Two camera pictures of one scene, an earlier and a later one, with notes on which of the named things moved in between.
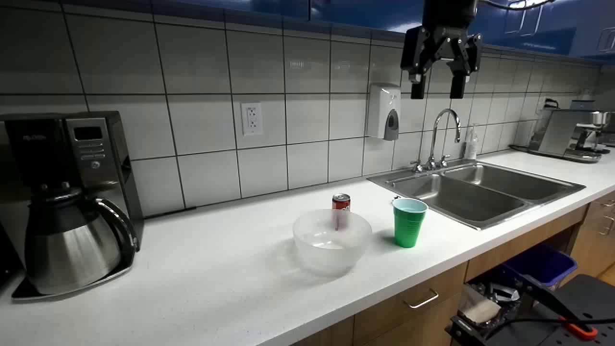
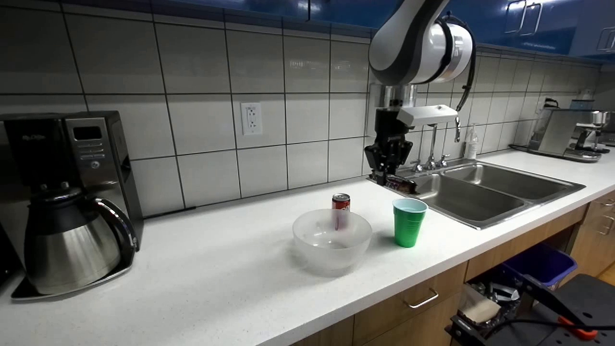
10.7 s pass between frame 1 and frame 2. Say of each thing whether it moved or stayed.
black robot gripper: moved
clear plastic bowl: stayed
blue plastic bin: stayed
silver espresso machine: stayed
